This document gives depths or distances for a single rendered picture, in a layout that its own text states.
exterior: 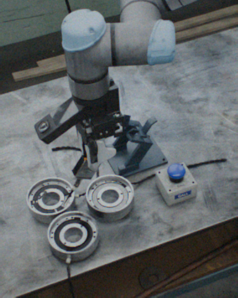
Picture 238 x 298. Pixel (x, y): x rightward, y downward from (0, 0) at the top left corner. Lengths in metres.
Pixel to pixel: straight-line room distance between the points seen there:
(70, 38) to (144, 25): 0.13
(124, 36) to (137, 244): 0.47
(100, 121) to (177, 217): 0.31
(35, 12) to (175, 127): 1.54
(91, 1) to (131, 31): 1.97
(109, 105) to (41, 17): 1.83
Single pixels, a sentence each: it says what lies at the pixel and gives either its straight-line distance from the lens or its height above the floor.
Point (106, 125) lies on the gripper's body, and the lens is 1.18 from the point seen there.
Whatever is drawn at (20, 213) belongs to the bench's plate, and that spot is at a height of 0.80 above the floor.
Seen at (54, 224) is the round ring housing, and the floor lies 0.83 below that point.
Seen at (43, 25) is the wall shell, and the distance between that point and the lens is 3.00.
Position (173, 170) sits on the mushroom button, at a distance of 1.34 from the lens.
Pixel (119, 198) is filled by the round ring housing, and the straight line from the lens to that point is 1.35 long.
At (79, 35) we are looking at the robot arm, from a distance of 1.03.
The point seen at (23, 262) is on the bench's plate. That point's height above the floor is 0.80.
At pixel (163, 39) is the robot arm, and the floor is 1.26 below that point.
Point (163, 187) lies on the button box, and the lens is 1.35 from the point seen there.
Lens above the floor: 1.89
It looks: 46 degrees down
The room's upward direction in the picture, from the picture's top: 4 degrees counter-clockwise
